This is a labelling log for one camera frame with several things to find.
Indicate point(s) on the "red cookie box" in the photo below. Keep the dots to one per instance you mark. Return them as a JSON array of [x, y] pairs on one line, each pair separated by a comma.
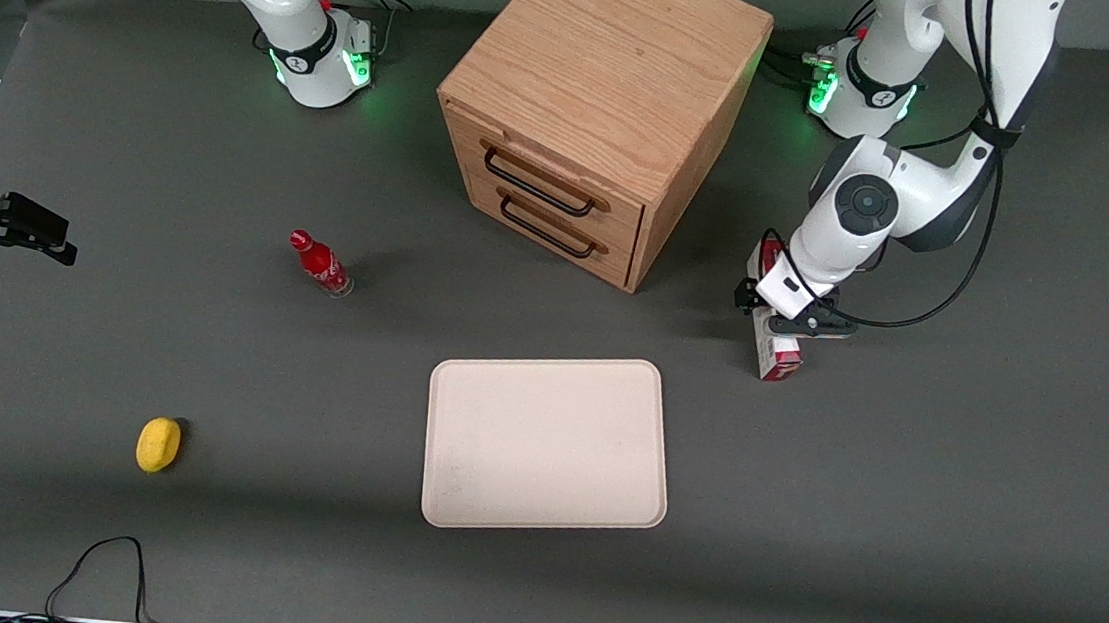
[[779, 363]]

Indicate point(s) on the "yellow lemon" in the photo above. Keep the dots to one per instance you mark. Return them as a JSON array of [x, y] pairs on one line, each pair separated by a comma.
[[157, 444]]

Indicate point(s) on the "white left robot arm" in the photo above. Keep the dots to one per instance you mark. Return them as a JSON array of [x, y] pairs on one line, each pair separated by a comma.
[[926, 193]]

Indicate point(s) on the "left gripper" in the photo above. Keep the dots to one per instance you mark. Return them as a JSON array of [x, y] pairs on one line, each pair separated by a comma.
[[744, 295]]

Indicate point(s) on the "red soda bottle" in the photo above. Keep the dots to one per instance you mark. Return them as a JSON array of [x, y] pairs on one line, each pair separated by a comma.
[[321, 263]]

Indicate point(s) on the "grey table mat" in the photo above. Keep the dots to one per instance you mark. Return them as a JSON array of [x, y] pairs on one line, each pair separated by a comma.
[[896, 542]]

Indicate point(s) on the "wooden drawer cabinet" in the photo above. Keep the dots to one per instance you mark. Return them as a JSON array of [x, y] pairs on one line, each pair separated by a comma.
[[616, 66]]

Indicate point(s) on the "beige plastic tray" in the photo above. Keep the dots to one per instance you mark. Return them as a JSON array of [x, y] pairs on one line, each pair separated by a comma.
[[543, 441]]

